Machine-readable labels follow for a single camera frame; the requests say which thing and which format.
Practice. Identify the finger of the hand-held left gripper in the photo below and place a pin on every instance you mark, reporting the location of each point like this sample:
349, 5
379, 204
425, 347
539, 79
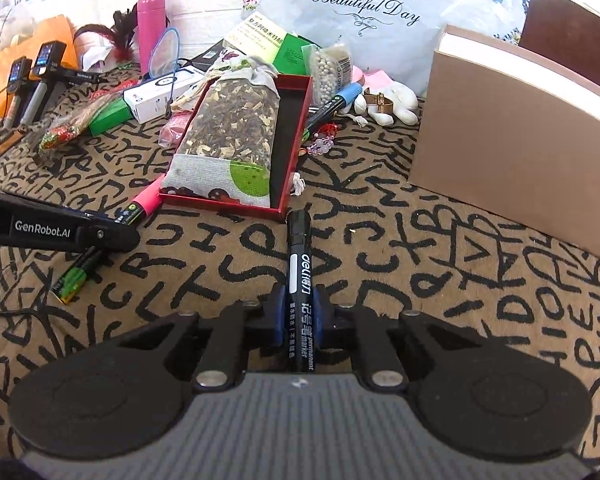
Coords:
120, 237

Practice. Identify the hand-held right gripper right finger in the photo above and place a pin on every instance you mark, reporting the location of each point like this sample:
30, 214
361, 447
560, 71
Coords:
321, 320

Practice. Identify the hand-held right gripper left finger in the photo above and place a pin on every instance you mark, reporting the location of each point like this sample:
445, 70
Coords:
276, 320

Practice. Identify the black permanent marker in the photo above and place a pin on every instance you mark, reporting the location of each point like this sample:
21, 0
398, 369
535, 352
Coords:
300, 270

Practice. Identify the herbal mesh sachet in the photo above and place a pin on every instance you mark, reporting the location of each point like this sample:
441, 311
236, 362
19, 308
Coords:
235, 130

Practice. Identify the red shallow box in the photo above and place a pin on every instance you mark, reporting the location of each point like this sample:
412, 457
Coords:
287, 150

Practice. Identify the pink marker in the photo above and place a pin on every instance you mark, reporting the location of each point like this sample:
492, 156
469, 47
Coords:
142, 205

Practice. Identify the letter-print brown mat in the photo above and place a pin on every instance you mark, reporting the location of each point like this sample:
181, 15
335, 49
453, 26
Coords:
380, 260

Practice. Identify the red green snack packet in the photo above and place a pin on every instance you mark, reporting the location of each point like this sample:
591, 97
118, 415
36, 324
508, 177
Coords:
70, 127

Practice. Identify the pink packet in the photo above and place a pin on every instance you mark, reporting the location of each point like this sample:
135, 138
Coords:
172, 127

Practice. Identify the small green box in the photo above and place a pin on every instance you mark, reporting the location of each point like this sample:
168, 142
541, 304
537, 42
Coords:
107, 116

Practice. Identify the black handheld device on stand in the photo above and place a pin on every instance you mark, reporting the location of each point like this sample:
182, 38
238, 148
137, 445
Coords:
17, 77
45, 65

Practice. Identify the red bead trinket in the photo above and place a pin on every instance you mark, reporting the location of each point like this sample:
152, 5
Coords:
325, 142

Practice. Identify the white crumpled paper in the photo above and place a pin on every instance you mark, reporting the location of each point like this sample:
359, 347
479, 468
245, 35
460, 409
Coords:
92, 57

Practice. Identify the orange bag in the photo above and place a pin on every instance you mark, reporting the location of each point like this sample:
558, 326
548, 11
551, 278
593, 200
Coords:
30, 50

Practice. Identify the blue hoop net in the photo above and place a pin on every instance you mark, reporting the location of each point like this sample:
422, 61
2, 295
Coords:
160, 52

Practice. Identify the black box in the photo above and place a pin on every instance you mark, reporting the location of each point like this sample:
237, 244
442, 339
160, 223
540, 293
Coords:
207, 57

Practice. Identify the dark red feather toy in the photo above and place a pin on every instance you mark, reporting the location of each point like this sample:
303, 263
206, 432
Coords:
112, 35

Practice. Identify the pink thermos bottle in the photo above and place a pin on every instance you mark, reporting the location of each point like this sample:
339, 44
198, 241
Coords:
151, 35

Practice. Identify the white plastic bag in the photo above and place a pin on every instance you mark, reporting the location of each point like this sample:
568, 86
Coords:
5, 20

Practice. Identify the blue marker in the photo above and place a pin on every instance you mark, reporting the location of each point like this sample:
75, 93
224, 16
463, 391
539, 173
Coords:
337, 102

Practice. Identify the white toy glove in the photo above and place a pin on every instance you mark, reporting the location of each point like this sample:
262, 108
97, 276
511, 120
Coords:
400, 105

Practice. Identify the pink cloth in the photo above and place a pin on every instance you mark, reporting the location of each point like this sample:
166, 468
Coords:
375, 80

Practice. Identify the white green medicine box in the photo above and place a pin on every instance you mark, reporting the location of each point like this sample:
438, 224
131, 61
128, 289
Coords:
260, 32

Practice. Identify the bag of white beads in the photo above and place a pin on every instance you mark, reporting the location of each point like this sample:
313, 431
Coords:
332, 70

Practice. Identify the brown cardboard box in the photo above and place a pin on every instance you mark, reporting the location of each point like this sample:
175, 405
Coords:
520, 135

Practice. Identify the floral plastic bag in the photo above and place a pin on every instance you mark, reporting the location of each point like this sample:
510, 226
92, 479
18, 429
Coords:
390, 15

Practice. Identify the dark brown board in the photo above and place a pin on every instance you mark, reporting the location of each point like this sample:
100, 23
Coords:
570, 25

